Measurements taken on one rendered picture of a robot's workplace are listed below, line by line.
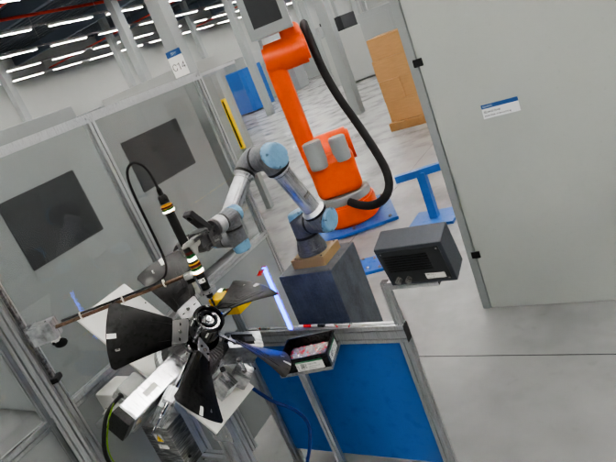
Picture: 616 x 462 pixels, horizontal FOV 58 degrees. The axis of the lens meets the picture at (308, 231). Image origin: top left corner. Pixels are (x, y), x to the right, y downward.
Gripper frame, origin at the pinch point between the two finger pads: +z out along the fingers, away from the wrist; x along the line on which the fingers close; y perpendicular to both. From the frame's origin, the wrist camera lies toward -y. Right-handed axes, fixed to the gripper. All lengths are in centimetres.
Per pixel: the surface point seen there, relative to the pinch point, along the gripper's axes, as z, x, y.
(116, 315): 28.7, 10.1, 10.3
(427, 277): -38, -72, 41
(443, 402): -92, -29, 149
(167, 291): 2.4, 14.8, 16.4
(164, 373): 25.1, 6.8, 37.4
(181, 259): -9.1, 13.5, 9.2
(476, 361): -128, -38, 148
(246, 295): -17.0, -3.5, 31.8
